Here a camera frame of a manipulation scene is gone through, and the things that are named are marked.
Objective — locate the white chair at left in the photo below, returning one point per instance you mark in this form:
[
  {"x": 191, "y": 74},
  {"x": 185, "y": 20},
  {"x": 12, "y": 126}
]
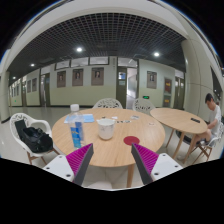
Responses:
[{"x": 30, "y": 122}]

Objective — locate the round wooden table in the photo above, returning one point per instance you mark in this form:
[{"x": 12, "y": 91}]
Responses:
[
  {"x": 114, "y": 152},
  {"x": 180, "y": 120}
]

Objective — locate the open doorway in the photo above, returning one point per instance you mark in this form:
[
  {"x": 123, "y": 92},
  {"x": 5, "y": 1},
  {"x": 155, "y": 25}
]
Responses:
[{"x": 126, "y": 86}]

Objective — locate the framed portrait far left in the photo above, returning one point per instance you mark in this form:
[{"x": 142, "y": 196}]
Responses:
[{"x": 61, "y": 79}]

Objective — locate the framed portrait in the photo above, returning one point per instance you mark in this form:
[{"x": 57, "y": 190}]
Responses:
[
  {"x": 77, "y": 78},
  {"x": 97, "y": 78},
  {"x": 61, "y": 79}
]

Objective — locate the black phone on table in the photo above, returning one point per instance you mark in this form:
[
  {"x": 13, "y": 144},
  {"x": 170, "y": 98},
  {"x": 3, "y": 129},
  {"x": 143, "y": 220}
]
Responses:
[{"x": 195, "y": 120}]

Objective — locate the seated person in white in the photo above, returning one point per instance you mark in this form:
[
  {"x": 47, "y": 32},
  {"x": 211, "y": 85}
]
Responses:
[{"x": 213, "y": 123}]

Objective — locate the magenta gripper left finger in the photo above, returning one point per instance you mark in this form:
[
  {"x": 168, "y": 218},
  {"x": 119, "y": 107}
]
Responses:
[{"x": 73, "y": 166}]

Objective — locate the black backpack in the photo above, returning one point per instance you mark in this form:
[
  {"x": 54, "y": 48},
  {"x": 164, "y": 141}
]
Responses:
[{"x": 35, "y": 138}]

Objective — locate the white lattice chair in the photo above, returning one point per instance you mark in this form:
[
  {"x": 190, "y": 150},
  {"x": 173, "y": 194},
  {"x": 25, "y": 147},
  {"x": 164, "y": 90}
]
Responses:
[
  {"x": 108, "y": 103},
  {"x": 142, "y": 105}
]

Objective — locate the white lattice chair right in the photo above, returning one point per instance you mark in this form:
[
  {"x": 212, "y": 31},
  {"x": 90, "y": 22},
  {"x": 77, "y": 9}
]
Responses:
[{"x": 142, "y": 105}]

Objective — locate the dark red round coaster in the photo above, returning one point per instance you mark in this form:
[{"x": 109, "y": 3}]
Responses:
[{"x": 129, "y": 140}]

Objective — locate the white lattice chair middle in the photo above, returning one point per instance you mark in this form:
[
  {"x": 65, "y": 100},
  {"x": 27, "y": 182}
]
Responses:
[{"x": 108, "y": 103}]

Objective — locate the framed portrait left of centre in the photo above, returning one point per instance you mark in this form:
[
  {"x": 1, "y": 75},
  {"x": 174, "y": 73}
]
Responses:
[{"x": 77, "y": 78}]

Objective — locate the clear plastic water bottle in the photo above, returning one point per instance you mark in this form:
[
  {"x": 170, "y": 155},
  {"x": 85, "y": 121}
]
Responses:
[{"x": 75, "y": 121}]

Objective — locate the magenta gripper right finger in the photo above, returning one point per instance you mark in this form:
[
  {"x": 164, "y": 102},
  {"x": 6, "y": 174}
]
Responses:
[{"x": 153, "y": 166}]

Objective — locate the framed portrait right wall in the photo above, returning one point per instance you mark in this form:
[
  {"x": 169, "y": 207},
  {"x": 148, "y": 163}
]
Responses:
[{"x": 151, "y": 80}]

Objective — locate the chair under seated person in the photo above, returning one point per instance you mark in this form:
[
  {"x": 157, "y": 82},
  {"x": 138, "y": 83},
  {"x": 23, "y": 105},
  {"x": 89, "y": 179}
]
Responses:
[{"x": 206, "y": 149}]

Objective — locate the white ceramic cup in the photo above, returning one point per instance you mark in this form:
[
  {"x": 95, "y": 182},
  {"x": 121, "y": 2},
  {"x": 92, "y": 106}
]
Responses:
[{"x": 106, "y": 128}]

